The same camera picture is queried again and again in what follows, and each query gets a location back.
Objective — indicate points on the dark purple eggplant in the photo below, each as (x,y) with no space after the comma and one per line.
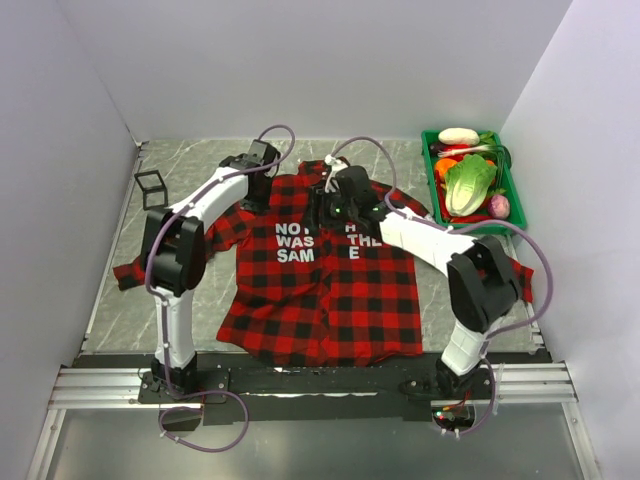
(436,147)

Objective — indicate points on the white potato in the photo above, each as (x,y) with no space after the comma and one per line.
(459,136)

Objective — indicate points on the purple onion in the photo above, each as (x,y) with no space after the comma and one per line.
(499,207)

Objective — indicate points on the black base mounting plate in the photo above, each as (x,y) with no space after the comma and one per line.
(234,387)

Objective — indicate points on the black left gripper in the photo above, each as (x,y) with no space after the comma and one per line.
(260,206)

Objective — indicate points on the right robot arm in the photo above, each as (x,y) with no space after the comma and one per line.
(483,283)

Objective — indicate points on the green plastic tray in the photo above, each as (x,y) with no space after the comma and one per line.
(503,184)

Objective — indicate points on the small circuit board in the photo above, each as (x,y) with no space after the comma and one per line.
(455,418)

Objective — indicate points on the red chili pepper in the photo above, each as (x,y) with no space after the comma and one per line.
(471,219)

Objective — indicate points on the black brooch display box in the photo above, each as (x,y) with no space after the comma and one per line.
(153,188)

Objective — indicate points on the aluminium frame rail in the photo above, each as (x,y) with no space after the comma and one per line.
(118,388)

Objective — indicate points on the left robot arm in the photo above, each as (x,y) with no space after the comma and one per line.
(173,256)

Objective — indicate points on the white green onion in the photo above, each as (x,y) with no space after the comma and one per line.
(457,150)

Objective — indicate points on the red black plaid shirt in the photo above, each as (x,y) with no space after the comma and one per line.
(331,298)

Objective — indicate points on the orange fruit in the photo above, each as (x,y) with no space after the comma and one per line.
(443,165)

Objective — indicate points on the green white cabbage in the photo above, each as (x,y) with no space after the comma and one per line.
(467,184)

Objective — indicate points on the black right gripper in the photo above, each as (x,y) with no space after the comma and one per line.
(319,198)

